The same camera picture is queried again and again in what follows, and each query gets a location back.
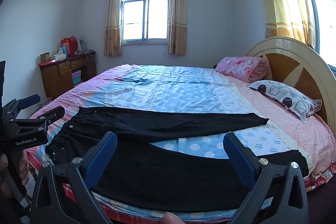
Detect black pants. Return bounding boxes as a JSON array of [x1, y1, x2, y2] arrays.
[[44, 106, 310, 213]]

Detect person's left hand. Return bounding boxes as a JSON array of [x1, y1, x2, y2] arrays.
[[1, 150, 29, 202]]

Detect person's right hand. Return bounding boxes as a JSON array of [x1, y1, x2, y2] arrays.
[[163, 212, 185, 224]]

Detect wooden desk cabinet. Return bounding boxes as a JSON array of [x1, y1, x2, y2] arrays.
[[39, 51, 97, 98]]

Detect stacked books in desk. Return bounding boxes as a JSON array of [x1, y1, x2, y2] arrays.
[[71, 69, 81, 86]]

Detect brown cardboard box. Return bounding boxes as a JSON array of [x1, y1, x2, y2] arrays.
[[40, 52, 50, 63]]

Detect white tissue box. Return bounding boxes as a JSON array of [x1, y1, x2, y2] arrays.
[[54, 53, 67, 61]]

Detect grey patterned pillow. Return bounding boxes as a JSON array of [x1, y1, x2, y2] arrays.
[[248, 80, 322, 123]]

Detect red gift bag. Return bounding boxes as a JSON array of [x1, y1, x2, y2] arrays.
[[61, 35, 77, 57]]

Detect left beige curtain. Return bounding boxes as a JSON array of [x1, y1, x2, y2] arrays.
[[104, 0, 122, 57]]

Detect beige curtain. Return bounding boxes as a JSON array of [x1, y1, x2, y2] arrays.
[[168, 0, 187, 56], [104, 0, 122, 57]]

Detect pink floral folded quilt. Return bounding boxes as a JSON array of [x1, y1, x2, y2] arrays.
[[215, 56, 269, 83]]

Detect cream and wood headboard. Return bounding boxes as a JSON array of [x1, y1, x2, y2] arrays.
[[247, 37, 336, 133]]

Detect round bed with patterned sheet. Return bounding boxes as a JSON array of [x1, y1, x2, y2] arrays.
[[26, 63, 336, 224]]

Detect back window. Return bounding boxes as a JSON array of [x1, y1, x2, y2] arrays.
[[121, 0, 170, 44]]

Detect right beige curtain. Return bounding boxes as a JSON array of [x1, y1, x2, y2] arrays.
[[168, 0, 187, 56]]

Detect side window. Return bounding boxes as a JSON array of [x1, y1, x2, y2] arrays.
[[311, 0, 335, 71]]

